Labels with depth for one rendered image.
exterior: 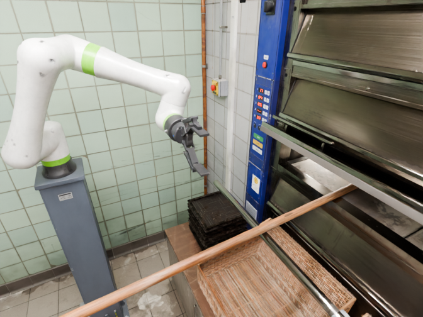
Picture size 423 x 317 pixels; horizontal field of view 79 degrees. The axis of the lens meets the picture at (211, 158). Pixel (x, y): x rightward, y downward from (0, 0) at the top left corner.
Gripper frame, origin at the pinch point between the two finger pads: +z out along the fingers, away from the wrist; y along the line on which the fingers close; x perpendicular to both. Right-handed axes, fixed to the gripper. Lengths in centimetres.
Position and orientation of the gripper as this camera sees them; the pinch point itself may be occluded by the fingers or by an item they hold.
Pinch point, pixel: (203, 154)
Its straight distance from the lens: 78.4
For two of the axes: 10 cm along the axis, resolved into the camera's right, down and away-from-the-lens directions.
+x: -9.0, 2.1, -3.9
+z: 4.4, 4.3, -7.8
